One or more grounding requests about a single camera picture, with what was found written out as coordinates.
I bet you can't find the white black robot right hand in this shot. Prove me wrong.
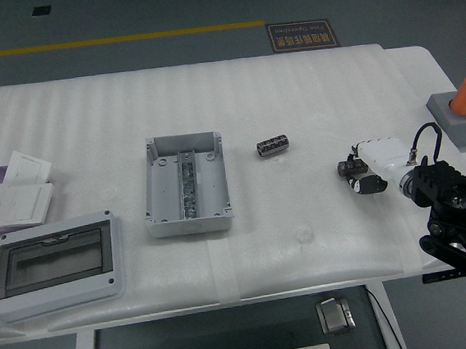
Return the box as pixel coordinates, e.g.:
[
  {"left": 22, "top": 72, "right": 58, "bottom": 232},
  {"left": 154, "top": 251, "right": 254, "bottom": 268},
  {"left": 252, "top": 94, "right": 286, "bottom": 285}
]
[{"left": 334, "top": 133, "right": 419, "bottom": 199}]

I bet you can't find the open grey plastic box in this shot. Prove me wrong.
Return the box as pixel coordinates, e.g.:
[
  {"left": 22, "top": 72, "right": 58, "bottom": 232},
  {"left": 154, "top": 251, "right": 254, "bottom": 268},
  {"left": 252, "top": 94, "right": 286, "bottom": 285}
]
[{"left": 137, "top": 129, "right": 238, "bottom": 241}]

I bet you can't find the grey block holder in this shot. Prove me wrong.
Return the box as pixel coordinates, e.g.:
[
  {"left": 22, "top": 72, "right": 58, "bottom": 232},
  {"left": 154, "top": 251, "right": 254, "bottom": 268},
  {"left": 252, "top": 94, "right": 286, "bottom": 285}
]
[{"left": 425, "top": 89, "right": 466, "bottom": 151}]

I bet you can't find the black table control panel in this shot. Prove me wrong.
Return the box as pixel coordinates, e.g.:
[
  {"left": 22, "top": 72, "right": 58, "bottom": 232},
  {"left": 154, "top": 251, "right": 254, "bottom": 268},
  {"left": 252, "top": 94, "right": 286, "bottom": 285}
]
[{"left": 422, "top": 269, "right": 462, "bottom": 286}]

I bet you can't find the white foam mat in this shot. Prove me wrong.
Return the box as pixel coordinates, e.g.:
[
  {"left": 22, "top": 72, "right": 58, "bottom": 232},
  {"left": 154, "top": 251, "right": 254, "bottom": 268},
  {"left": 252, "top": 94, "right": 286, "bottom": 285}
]
[{"left": 0, "top": 41, "right": 431, "bottom": 343}]

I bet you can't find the black floor sign orange text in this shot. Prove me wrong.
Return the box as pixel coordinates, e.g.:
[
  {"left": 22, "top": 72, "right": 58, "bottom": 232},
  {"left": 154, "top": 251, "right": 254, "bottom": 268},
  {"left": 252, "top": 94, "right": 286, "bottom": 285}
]
[{"left": 264, "top": 16, "right": 342, "bottom": 56}]

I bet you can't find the grey lid with clear window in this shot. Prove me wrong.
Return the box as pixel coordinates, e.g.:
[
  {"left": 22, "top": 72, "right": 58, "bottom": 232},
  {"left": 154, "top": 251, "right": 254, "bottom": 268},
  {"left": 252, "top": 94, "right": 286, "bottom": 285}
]
[{"left": 0, "top": 209, "right": 131, "bottom": 326}]

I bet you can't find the thin black cable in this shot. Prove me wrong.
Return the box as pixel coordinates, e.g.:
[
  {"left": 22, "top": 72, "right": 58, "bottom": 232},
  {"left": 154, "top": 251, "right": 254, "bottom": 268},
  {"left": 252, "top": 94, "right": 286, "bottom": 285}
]
[{"left": 364, "top": 284, "right": 402, "bottom": 349}]

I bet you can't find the metal rail in grey box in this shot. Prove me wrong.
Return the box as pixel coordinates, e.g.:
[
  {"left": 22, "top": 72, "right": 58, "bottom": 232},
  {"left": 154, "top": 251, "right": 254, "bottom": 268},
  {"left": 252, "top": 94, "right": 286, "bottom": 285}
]
[{"left": 175, "top": 149, "right": 203, "bottom": 222}]

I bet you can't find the white switch plate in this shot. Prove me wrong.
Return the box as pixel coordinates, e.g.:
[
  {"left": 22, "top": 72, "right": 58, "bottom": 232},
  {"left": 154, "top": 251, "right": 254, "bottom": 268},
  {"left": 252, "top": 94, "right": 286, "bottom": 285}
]
[{"left": 0, "top": 147, "right": 54, "bottom": 188}]

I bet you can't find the white switch panel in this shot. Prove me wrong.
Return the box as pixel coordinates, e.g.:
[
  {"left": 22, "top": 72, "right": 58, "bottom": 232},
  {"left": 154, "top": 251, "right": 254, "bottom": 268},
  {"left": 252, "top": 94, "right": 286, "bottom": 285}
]
[{"left": 0, "top": 182, "right": 58, "bottom": 230}]

